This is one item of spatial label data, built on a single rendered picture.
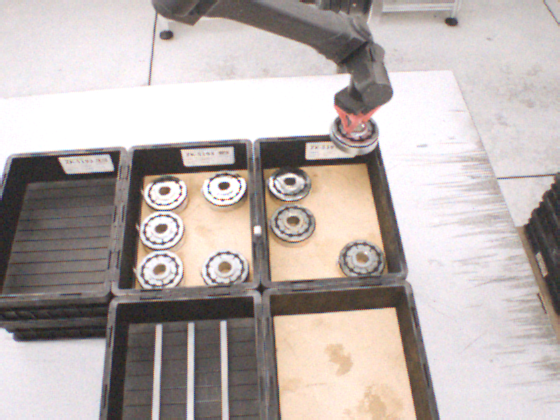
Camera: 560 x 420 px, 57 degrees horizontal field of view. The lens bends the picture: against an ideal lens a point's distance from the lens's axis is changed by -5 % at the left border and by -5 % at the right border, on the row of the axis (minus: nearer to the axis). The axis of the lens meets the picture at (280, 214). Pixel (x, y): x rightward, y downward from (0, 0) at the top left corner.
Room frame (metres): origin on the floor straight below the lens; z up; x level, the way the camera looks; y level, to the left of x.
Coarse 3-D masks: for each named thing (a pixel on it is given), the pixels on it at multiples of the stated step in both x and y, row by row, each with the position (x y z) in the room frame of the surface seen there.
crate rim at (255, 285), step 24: (144, 144) 0.86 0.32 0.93; (168, 144) 0.86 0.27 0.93; (192, 144) 0.86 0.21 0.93; (216, 144) 0.86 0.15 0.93; (120, 216) 0.65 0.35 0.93; (120, 240) 0.59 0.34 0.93; (120, 264) 0.54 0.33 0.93; (144, 288) 0.48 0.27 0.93; (168, 288) 0.48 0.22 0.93; (192, 288) 0.48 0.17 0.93; (216, 288) 0.48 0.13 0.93; (240, 288) 0.48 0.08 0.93
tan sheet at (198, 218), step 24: (144, 192) 0.79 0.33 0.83; (192, 192) 0.79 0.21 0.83; (144, 216) 0.72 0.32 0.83; (192, 216) 0.72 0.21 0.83; (216, 216) 0.72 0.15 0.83; (240, 216) 0.72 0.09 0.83; (192, 240) 0.66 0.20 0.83; (216, 240) 0.66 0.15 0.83; (240, 240) 0.66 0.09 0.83; (192, 264) 0.59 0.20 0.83
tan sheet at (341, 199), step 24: (312, 168) 0.87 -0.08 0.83; (336, 168) 0.87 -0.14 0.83; (360, 168) 0.87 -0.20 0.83; (312, 192) 0.79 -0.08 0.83; (336, 192) 0.79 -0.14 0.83; (360, 192) 0.79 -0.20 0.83; (336, 216) 0.72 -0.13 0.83; (360, 216) 0.72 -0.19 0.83; (312, 240) 0.66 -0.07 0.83; (336, 240) 0.66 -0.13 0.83; (288, 264) 0.59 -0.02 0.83; (312, 264) 0.59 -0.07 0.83
